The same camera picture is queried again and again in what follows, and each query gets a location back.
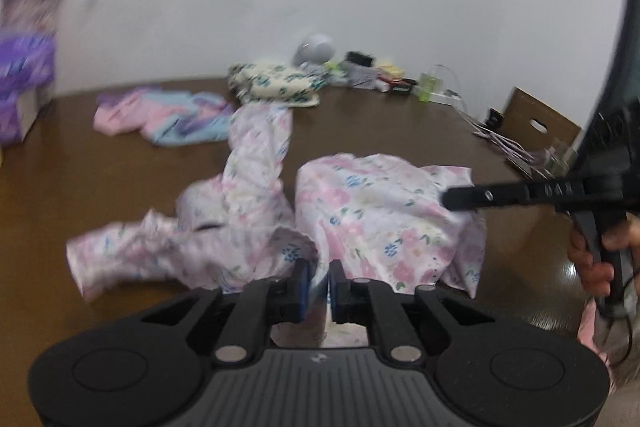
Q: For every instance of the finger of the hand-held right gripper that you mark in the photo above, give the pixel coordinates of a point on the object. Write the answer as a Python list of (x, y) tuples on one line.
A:
[(480, 196)]

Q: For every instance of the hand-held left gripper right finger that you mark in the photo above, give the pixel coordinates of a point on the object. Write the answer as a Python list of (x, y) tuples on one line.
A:
[(337, 289)]

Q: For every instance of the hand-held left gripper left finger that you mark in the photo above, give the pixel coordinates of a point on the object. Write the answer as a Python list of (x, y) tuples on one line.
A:
[(301, 289)]

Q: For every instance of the pink floral dress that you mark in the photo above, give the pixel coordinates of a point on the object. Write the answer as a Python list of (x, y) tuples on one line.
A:
[(380, 217)]

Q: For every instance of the person's right hand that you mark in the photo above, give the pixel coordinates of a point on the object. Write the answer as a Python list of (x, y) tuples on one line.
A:
[(587, 269)]

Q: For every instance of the clear acrylic organiser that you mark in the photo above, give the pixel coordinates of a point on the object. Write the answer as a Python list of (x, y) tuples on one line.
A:
[(550, 162)]

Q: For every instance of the brown cardboard panel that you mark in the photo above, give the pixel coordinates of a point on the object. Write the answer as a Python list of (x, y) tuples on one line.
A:
[(545, 117)]

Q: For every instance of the black phone clip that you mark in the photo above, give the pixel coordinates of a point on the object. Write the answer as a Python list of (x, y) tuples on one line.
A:
[(495, 118)]

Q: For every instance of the white power strip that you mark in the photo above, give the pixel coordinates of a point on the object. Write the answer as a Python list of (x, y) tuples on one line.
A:
[(450, 99)]

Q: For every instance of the green liquid bottle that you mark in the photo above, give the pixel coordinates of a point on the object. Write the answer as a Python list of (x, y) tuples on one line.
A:
[(429, 89)]

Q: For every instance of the black labelled box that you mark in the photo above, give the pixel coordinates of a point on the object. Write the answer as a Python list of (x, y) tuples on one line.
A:
[(400, 88)]

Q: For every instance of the white small tube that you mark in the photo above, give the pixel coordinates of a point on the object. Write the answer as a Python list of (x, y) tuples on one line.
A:
[(382, 85)]

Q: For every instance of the pale yellow small case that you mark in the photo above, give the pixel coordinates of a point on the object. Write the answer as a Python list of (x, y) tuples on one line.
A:
[(390, 71)]

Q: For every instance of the dark tall panel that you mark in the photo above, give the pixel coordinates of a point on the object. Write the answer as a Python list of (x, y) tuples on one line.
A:
[(622, 7)]

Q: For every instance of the person's pink clothing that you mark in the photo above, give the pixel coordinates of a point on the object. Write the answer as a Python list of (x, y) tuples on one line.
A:
[(592, 332)]

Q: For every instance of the black charger block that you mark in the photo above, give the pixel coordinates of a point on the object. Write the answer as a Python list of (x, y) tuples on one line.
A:
[(359, 58)]

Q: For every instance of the green white small boxes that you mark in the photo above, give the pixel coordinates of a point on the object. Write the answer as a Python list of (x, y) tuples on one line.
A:
[(333, 71)]

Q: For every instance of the folded cream floral cloth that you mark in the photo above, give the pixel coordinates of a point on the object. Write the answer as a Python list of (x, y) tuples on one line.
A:
[(270, 84)]

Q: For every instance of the pink blue purple garment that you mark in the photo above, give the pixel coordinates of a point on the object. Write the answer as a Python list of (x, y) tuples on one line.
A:
[(165, 117)]

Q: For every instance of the white round robot speaker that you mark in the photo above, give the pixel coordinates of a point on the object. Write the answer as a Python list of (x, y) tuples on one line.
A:
[(315, 47)]

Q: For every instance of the purple tissue pack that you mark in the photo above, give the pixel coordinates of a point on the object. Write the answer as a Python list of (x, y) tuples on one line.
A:
[(15, 117), (25, 62)]

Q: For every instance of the fuzzy pink vase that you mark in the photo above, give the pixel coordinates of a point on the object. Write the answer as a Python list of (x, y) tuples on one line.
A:
[(27, 7)]

